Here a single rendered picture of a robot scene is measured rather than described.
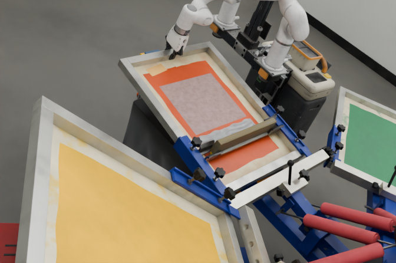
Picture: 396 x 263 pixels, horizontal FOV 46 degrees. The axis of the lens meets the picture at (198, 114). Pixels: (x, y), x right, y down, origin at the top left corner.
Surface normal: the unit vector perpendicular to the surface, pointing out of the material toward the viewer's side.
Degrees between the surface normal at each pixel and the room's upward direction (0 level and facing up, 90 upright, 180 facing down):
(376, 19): 90
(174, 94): 9
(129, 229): 32
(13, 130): 0
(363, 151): 0
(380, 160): 0
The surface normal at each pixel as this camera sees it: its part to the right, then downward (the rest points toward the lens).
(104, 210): 0.75, -0.58
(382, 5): -0.72, 0.24
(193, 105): 0.39, -0.63
